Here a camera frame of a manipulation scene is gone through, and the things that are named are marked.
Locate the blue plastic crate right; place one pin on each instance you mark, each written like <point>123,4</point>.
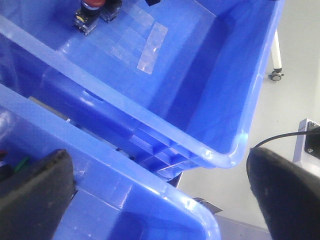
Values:
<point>194,110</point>

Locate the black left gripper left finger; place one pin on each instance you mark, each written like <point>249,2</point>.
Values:
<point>34,199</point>

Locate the white caster leg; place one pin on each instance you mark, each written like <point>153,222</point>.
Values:
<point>276,74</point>

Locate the clear tape strip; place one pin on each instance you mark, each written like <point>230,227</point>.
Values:
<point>151,48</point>

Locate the blue plastic crate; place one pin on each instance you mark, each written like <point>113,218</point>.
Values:
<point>116,198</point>
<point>194,110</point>

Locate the red mushroom push button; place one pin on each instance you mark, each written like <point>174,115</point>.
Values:
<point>87,16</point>

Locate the blue plastic crate left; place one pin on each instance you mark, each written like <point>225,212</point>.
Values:
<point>116,198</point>

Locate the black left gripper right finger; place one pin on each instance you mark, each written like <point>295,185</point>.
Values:
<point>288,196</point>

